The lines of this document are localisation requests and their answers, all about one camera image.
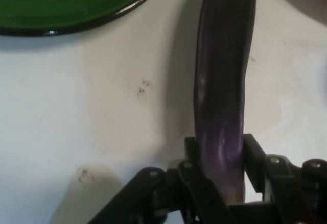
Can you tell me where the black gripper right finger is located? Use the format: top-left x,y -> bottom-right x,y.
242,134 -> 327,224

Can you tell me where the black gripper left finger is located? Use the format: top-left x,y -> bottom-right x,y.
88,137 -> 230,224

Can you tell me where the purple toy eggplant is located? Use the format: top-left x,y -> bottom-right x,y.
193,0 -> 262,204

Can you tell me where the green round plate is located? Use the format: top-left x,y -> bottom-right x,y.
0,0 -> 167,37

